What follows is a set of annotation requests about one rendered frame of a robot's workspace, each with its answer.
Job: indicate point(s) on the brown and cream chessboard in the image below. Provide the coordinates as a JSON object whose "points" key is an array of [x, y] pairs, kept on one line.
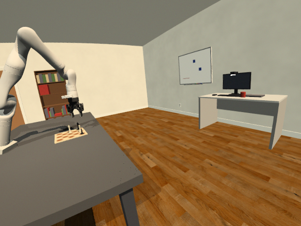
{"points": [[60, 137]]}

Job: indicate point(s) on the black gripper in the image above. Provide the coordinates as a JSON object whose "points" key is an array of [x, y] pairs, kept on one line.
{"points": [[74, 104]]}

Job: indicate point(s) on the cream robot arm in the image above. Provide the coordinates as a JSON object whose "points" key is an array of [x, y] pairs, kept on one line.
{"points": [[13, 70]]}

